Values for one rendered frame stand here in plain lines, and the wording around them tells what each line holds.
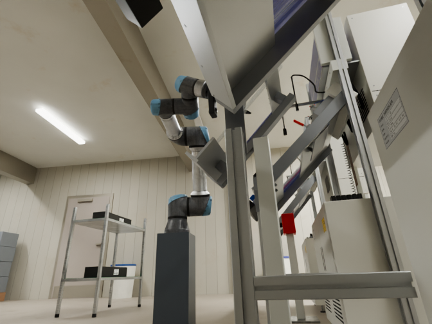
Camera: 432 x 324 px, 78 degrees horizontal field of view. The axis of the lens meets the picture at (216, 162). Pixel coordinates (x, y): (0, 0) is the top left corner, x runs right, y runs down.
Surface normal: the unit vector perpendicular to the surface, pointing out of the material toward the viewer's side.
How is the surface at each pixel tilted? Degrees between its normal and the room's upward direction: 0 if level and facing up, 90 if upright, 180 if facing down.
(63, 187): 90
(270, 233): 90
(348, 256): 90
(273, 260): 90
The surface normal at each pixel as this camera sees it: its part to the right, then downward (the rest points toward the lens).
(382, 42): -0.24, -0.37
